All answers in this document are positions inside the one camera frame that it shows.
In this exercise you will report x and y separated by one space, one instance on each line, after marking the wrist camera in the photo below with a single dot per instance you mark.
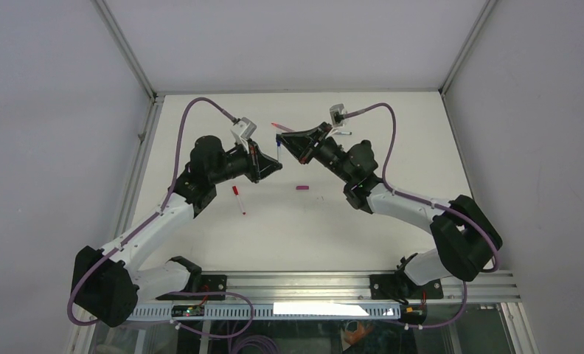
242 131
337 113

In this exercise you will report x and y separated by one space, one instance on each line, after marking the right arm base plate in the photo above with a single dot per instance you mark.
390 286

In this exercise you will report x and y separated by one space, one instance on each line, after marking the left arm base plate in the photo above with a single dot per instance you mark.
206 283

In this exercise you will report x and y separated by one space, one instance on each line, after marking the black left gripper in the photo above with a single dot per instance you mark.
259 163

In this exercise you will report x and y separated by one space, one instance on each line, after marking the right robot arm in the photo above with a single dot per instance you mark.
464 238

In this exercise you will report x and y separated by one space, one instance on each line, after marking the small circuit board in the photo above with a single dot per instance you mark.
181 311

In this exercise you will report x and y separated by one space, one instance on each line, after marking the pink pen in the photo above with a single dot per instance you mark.
282 127

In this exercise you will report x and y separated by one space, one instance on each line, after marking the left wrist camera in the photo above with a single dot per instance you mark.
242 131

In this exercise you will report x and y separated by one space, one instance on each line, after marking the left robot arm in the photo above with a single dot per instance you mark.
109 282

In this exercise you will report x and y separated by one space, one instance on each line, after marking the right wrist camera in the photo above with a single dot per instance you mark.
337 113

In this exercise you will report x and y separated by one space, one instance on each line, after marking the white slotted cable duct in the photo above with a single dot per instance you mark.
275 311

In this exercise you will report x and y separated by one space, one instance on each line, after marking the aluminium frame rail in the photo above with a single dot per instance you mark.
348 286

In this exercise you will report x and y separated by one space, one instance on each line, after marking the white pen red tip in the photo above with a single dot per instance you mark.
241 205

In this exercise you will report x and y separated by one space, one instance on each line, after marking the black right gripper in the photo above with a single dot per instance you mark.
301 144

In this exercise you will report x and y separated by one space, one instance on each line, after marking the orange object below table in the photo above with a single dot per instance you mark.
355 331

